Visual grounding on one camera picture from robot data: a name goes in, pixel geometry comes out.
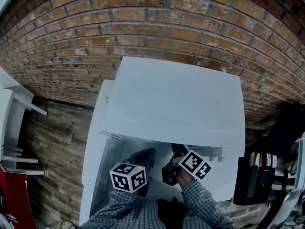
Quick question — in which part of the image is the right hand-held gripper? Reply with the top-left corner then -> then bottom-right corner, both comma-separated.
161,144 -> 213,186

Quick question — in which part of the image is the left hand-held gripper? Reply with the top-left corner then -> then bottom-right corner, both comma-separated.
109,147 -> 157,197

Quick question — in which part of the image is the person's left forearm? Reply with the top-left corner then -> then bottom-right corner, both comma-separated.
80,188 -> 167,229

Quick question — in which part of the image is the person's right forearm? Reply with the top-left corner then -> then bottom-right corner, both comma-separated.
177,169 -> 235,229

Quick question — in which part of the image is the white cabinet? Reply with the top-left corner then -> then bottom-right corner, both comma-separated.
142,149 -> 240,208

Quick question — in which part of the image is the black storage organizer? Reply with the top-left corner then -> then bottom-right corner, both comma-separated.
233,148 -> 289,206

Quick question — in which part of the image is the red panel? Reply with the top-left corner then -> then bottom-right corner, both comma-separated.
0,165 -> 36,229

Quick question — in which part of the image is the white shelf unit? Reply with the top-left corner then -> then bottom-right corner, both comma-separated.
0,68 -> 48,176

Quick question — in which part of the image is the black cable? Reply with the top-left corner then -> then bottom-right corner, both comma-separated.
59,219 -> 80,229

